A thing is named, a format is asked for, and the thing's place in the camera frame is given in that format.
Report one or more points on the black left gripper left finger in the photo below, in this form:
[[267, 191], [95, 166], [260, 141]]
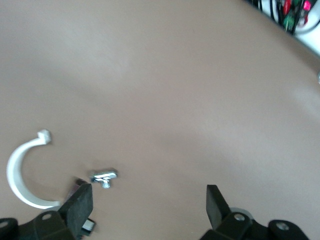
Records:
[[75, 215]]

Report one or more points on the brown terminal block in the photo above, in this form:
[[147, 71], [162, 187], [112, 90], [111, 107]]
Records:
[[75, 186]]

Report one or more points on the silver metal T-nut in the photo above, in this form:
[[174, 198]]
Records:
[[103, 176]]

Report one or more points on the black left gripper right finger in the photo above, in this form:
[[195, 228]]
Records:
[[225, 217]]

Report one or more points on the small black white switch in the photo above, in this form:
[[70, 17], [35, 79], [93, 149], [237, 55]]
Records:
[[88, 226]]

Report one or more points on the white table edge rail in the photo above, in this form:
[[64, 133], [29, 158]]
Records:
[[311, 40]]

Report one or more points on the white curved plastic clamp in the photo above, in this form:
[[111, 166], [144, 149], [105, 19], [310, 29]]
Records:
[[15, 180]]

